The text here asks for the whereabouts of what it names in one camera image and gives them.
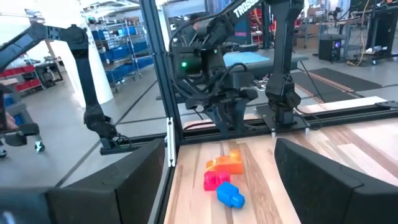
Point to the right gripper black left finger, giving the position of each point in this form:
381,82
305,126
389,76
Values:
124,193

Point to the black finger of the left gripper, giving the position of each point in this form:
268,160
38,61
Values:
241,115
220,119

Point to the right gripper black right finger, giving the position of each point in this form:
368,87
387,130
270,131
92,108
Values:
326,193

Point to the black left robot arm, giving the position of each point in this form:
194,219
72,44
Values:
284,62

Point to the long orange toy block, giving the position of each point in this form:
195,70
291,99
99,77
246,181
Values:
228,164

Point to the grey desk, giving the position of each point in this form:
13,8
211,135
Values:
286,63

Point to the red toy block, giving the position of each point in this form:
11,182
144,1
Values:
213,182

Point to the blue toy block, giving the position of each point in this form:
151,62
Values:
230,196

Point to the black computer with blue light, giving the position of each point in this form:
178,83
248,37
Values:
329,48

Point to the black hazard-striped floor mat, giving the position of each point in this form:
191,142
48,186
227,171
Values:
339,82

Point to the shelf rack with blue bins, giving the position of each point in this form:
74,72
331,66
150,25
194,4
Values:
124,53

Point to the grey wheeled cart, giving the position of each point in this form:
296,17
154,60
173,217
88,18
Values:
21,130

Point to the person's hand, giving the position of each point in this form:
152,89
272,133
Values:
11,122

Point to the shelf with red bins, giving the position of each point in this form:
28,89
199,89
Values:
25,81

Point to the white corner bracket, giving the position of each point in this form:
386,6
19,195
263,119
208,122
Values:
171,140

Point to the black aluminium table frame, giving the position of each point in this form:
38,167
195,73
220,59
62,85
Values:
161,77

